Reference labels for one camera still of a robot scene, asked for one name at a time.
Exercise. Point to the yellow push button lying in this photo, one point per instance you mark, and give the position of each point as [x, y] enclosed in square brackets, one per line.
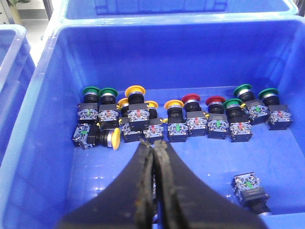
[90, 135]

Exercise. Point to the yellow push button centre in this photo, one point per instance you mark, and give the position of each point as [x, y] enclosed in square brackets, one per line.
[177, 129]

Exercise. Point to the blue crate at left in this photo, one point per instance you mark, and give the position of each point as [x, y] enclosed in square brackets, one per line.
[16, 70]

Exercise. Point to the push button lower right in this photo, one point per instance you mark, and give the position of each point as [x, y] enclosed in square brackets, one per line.
[250, 194]

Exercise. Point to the yellow push button hidden right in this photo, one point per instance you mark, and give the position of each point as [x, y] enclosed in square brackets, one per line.
[155, 130]

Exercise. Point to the yellow push button hidden left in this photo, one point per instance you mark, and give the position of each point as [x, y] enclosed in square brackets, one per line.
[127, 133]

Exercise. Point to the yellow push button top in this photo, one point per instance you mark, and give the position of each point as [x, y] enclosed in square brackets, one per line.
[138, 112]

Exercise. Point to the red mushroom push button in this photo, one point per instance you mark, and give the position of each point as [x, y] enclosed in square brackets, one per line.
[195, 116]

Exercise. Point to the blue crate rear left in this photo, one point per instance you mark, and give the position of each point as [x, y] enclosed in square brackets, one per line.
[95, 9]

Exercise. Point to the green push button tilted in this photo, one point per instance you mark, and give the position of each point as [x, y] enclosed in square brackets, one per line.
[256, 110]

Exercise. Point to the blue plastic crate left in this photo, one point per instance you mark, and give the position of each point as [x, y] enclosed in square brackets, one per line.
[43, 175]

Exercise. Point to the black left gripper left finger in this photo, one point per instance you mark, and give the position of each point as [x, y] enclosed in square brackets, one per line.
[127, 202]

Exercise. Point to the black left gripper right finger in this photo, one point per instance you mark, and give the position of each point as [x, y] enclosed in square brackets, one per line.
[186, 202]

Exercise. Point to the red push button right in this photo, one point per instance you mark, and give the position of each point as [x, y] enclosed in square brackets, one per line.
[217, 122]

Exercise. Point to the yellow push button hidden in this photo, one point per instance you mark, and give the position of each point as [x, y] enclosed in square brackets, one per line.
[155, 130]
[127, 133]

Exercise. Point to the green push button far right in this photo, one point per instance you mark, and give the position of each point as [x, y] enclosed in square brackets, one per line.
[280, 117]

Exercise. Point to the green push button far left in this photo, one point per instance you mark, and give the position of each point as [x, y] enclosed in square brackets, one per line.
[88, 110]

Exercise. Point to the green push button centre right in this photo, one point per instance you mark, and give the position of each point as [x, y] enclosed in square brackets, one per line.
[239, 124]

